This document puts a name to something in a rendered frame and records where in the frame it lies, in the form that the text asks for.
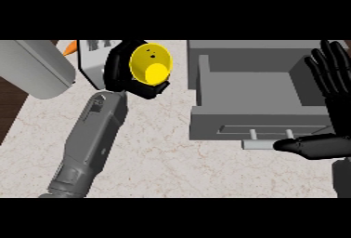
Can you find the white box appliance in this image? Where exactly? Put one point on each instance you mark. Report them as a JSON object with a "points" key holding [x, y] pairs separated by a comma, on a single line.
{"points": [[92, 60]]}

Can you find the grey open drawer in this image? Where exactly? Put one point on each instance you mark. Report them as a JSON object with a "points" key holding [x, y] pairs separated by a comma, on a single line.
{"points": [[249, 88]]}

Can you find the yellow cup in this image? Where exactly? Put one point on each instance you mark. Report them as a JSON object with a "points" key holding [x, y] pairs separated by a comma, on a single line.
{"points": [[150, 64]]}

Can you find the grey cabinet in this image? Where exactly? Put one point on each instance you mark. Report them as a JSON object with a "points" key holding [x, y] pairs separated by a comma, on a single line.
{"points": [[255, 51]]}

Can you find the orange carrot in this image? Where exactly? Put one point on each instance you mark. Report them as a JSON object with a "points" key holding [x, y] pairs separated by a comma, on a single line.
{"points": [[69, 48]]}

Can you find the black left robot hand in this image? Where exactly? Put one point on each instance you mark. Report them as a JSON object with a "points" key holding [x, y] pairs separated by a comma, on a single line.
{"points": [[119, 69]]}

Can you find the pale grey rounded appliance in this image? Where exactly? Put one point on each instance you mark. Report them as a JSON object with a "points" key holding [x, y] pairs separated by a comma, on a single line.
{"points": [[33, 66]]}

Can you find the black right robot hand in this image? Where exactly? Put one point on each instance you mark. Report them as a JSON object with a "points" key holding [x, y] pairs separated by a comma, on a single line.
{"points": [[328, 102]]}

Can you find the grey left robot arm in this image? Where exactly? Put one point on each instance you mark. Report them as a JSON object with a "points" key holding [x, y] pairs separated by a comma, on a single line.
{"points": [[88, 142]]}

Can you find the grey drawer front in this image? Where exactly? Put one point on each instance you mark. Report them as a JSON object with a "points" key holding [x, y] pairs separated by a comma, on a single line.
{"points": [[255, 124]]}

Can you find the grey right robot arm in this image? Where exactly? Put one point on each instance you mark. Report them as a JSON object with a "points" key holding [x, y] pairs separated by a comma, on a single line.
{"points": [[340, 178]]}

